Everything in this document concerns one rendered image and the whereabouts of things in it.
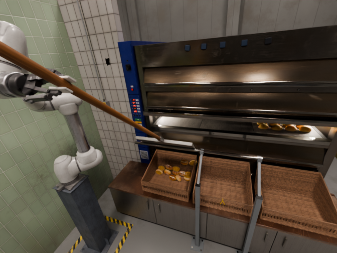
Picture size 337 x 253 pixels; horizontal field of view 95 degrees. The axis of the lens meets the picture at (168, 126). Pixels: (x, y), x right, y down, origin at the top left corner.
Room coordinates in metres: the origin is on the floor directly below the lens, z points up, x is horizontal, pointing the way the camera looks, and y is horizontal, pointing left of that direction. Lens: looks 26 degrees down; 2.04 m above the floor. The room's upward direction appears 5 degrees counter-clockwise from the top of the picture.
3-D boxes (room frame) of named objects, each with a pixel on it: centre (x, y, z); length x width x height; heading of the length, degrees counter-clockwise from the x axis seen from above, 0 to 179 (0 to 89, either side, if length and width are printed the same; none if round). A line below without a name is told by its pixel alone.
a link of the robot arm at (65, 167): (1.12, 0.95, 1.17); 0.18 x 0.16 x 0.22; 121
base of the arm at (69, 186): (1.09, 0.96, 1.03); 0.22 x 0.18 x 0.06; 159
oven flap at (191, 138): (1.46, -0.61, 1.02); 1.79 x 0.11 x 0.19; 69
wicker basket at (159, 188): (1.42, 0.02, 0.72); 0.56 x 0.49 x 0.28; 68
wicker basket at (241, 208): (1.21, -0.52, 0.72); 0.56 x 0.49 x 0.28; 69
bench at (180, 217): (1.23, -0.41, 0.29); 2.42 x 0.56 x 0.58; 69
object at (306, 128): (1.66, -1.31, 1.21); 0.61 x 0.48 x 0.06; 159
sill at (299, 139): (1.48, -0.62, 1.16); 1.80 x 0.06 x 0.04; 69
